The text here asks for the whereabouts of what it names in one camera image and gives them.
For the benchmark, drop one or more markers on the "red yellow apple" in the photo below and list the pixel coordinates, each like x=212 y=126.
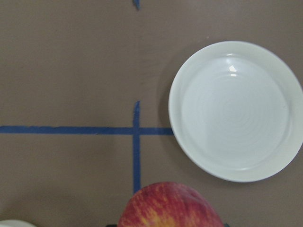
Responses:
x=169 y=204

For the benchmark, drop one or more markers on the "white round plate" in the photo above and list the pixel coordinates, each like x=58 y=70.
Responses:
x=236 y=110

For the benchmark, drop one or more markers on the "white small bowl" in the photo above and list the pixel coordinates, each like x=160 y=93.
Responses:
x=15 y=223

